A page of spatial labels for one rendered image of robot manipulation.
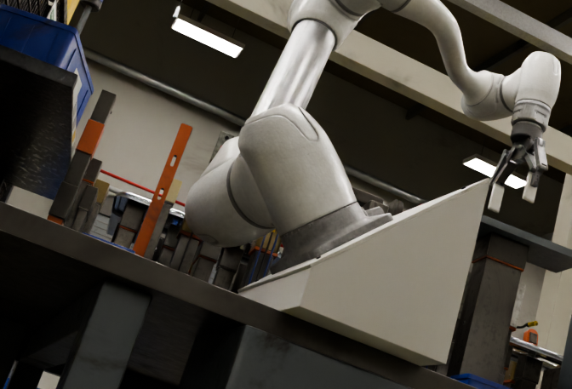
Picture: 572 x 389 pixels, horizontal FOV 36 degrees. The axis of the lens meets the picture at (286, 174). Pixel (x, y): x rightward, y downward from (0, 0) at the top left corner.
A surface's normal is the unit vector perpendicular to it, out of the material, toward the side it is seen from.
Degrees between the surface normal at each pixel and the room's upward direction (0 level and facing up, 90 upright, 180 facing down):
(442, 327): 90
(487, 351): 90
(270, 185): 129
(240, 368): 90
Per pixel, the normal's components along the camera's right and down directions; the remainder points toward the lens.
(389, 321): 0.35, -0.23
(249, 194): -0.72, 0.30
